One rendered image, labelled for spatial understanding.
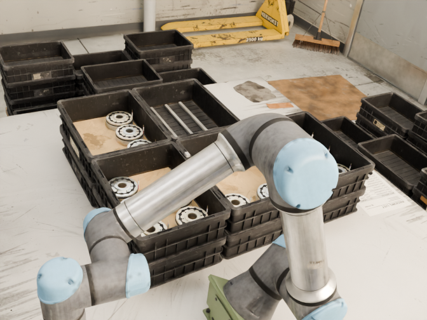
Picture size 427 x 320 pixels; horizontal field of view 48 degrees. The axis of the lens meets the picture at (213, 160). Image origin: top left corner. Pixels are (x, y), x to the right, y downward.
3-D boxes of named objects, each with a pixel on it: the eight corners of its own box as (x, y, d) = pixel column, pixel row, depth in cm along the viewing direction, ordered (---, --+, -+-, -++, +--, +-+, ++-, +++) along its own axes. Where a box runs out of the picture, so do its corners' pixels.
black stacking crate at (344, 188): (366, 190, 175) (376, 166, 168) (304, 213, 161) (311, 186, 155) (300, 134, 201) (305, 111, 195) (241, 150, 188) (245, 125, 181)
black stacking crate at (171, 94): (239, 149, 188) (244, 125, 181) (171, 166, 175) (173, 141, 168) (192, 101, 215) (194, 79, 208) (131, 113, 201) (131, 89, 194)
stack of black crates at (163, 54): (173, 85, 367) (176, 28, 341) (190, 103, 347) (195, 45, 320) (122, 93, 349) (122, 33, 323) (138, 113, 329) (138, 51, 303)
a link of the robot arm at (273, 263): (271, 271, 135) (304, 237, 133) (295, 306, 124) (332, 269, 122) (244, 257, 128) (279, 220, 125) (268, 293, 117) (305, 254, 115)
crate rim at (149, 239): (232, 217, 142) (233, 211, 140) (138, 248, 128) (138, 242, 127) (173, 145, 169) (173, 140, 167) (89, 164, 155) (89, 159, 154)
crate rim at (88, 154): (173, 145, 169) (173, 140, 167) (89, 164, 155) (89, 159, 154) (130, 93, 195) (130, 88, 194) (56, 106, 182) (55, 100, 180)
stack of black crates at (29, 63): (67, 101, 332) (61, 39, 306) (79, 122, 312) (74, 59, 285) (6, 110, 314) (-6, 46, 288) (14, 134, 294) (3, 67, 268)
